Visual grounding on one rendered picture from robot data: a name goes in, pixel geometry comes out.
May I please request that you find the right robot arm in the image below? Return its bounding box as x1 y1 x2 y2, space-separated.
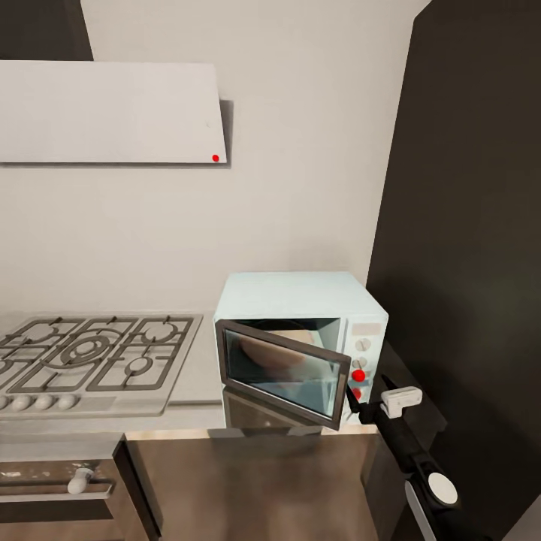
346 374 494 541

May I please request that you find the microwave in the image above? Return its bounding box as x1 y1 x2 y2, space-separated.
213 271 388 431

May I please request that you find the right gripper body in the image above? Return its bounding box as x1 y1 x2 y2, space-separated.
358 400 414 447

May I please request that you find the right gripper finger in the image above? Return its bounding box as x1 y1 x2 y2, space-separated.
346 384 364 414
381 374 397 391

